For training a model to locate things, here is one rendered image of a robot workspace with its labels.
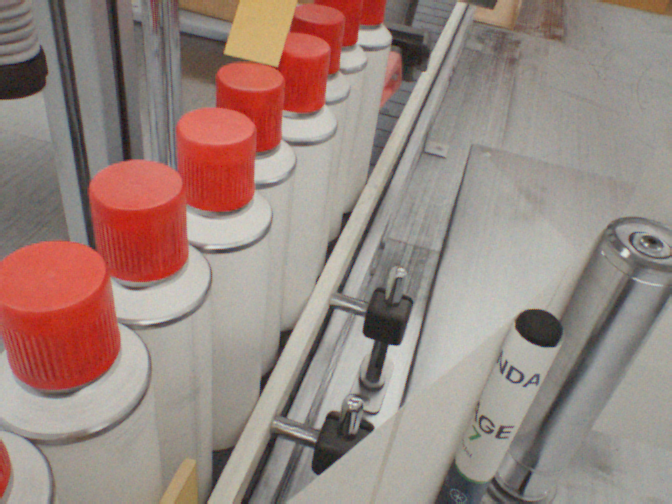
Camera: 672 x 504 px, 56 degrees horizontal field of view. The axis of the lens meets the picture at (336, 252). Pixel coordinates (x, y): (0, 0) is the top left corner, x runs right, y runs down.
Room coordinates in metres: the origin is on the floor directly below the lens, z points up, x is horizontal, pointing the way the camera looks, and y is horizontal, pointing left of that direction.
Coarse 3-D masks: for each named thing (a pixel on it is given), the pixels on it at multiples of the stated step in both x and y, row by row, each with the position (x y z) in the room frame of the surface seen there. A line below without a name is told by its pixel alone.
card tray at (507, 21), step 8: (504, 0) 1.37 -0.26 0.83; (512, 0) 1.38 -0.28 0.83; (520, 0) 1.25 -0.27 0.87; (480, 8) 1.29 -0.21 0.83; (496, 8) 1.30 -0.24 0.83; (504, 8) 1.31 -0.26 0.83; (512, 8) 1.32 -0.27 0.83; (480, 16) 1.24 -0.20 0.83; (488, 16) 1.25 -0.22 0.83; (496, 16) 1.25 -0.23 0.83; (504, 16) 1.26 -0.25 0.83; (512, 16) 1.27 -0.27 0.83; (488, 24) 1.21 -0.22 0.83; (496, 24) 1.21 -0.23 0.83; (504, 24) 1.21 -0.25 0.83; (512, 24) 1.22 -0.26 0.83
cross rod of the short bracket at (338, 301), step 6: (336, 294) 0.33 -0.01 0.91; (342, 294) 0.33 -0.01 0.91; (330, 300) 0.32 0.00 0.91; (336, 300) 0.32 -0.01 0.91; (342, 300) 0.32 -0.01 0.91; (348, 300) 0.32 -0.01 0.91; (354, 300) 0.32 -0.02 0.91; (360, 300) 0.32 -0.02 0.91; (330, 306) 0.32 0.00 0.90; (336, 306) 0.32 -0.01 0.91; (342, 306) 0.32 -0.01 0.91; (348, 306) 0.32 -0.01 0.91; (354, 306) 0.32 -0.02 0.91; (360, 306) 0.32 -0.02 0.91; (366, 306) 0.32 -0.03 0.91; (348, 312) 0.32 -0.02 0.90; (354, 312) 0.32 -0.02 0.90; (360, 312) 0.32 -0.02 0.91
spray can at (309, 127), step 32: (288, 64) 0.32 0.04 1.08; (320, 64) 0.32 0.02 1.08; (288, 96) 0.32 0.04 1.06; (320, 96) 0.32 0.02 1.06; (288, 128) 0.31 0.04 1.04; (320, 128) 0.32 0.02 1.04; (320, 160) 0.31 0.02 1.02; (320, 192) 0.32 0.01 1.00; (320, 224) 0.32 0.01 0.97; (288, 256) 0.31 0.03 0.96; (288, 288) 0.31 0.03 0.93; (288, 320) 0.31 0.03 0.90
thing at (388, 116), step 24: (432, 0) 1.14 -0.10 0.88; (432, 24) 1.01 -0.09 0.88; (432, 48) 0.91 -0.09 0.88; (408, 96) 0.74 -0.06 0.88; (384, 120) 0.66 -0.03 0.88; (384, 144) 0.61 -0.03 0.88; (384, 192) 0.52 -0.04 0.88; (360, 240) 0.43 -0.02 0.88; (288, 336) 0.31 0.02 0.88; (264, 384) 0.26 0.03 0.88; (288, 408) 0.27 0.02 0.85; (216, 456) 0.21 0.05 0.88; (264, 456) 0.21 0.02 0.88; (216, 480) 0.19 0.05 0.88
